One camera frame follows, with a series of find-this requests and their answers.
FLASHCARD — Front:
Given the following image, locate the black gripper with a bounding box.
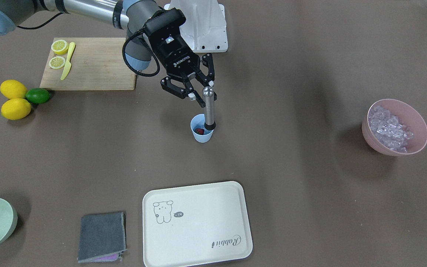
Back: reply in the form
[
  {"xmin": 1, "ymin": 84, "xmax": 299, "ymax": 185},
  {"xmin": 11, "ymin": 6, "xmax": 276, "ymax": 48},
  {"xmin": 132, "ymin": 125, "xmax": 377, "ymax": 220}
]
[{"xmin": 144, "ymin": 10, "xmax": 215, "ymax": 108}]

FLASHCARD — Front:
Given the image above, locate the light blue cup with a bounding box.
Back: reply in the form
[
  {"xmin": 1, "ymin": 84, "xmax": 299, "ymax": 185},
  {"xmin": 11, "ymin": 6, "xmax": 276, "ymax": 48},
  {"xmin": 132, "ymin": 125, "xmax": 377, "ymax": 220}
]
[{"xmin": 190, "ymin": 114, "xmax": 213, "ymax": 143}]

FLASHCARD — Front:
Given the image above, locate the red strawberry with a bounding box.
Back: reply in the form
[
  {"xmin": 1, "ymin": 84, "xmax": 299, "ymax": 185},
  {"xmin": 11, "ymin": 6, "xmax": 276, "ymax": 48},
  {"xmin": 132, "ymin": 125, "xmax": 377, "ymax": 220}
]
[{"xmin": 194, "ymin": 128, "xmax": 205, "ymax": 135}]

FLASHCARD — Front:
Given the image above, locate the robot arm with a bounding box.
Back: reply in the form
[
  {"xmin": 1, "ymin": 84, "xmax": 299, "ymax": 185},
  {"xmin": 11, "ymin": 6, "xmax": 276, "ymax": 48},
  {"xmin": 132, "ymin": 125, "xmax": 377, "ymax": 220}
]
[{"xmin": 0, "ymin": 0, "xmax": 217, "ymax": 109}]

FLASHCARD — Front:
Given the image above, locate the pink bowl of ice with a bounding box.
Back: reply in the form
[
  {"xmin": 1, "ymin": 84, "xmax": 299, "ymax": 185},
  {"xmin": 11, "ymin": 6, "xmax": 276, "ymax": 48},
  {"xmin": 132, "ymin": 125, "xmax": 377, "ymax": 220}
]
[{"xmin": 361, "ymin": 99, "xmax": 427, "ymax": 156}]

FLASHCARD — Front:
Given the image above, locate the wooden cutting board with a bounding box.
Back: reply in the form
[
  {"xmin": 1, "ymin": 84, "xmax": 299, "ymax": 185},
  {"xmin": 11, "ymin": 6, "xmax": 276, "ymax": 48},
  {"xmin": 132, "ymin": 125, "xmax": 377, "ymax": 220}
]
[{"xmin": 40, "ymin": 37, "xmax": 137, "ymax": 91}]

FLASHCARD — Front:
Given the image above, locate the yellow plastic knife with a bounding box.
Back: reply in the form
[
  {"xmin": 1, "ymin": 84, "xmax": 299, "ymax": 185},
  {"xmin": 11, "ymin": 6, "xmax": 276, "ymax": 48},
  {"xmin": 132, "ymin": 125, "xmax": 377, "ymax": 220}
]
[{"xmin": 60, "ymin": 42, "xmax": 76, "ymax": 80}]

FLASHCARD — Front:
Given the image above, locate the lemon slice upper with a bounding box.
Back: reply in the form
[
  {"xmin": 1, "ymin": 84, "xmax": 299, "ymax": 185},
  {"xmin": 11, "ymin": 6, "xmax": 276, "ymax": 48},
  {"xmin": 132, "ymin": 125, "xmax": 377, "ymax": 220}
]
[{"xmin": 51, "ymin": 39, "xmax": 69, "ymax": 55}]

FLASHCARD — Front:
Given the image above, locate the lemon slice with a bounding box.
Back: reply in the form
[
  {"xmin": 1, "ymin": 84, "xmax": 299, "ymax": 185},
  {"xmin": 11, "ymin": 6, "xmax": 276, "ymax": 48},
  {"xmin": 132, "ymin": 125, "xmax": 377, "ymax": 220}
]
[
  {"xmin": 51, "ymin": 39, "xmax": 69, "ymax": 55},
  {"xmin": 48, "ymin": 56, "xmax": 66, "ymax": 69}
]

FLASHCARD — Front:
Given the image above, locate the lemon slice lower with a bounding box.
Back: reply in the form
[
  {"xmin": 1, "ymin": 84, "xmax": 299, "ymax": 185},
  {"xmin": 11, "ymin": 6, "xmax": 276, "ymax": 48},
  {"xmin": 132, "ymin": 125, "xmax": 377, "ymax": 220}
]
[{"xmin": 48, "ymin": 56, "xmax": 66, "ymax": 69}]

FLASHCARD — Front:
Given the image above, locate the cream rabbit tray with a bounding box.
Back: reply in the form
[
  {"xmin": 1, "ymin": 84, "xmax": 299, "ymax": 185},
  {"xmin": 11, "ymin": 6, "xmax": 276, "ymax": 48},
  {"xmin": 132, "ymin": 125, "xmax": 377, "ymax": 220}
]
[{"xmin": 142, "ymin": 181, "xmax": 253, "ymax": 267}]

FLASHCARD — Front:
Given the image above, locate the green lime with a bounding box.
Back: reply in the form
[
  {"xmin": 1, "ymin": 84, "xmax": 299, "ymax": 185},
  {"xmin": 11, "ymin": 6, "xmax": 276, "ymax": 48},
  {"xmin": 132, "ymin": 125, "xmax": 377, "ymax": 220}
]
[{"xmin": 25, "ymin": 88, "xmax": 50, "ymax": 104}]

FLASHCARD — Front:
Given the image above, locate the yellow lemon near board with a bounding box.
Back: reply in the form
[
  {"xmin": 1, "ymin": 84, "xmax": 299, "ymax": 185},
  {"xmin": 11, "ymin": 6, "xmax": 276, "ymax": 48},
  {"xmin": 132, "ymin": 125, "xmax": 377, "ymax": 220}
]
[{"xmin": 1, "ymin": 98, "xmax": 32, "ymax": 120}]

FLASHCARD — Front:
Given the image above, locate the yellow lemon upper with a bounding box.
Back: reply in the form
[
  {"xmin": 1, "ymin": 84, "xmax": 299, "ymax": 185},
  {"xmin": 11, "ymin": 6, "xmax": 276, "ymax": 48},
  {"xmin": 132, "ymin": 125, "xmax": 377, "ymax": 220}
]
[{"xmin": 0, "ymin": 79, "xmax": 28, "ymax": 99}]

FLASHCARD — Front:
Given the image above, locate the grey folded cloth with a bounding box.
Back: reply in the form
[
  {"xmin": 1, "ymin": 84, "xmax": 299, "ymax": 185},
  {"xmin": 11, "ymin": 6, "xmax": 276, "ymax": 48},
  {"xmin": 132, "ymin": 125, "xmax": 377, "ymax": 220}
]
[{"xmin": 77, "ymin": 211, "xmax": 127, "ymax": 264}]

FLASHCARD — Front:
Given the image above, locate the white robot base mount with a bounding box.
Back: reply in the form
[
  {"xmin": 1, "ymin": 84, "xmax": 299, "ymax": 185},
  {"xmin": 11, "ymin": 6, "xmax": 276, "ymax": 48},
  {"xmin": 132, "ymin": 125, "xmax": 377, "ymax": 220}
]
[{"xmin": 164, "ymin": 0, "xmax": 229, "ymax": 53}]

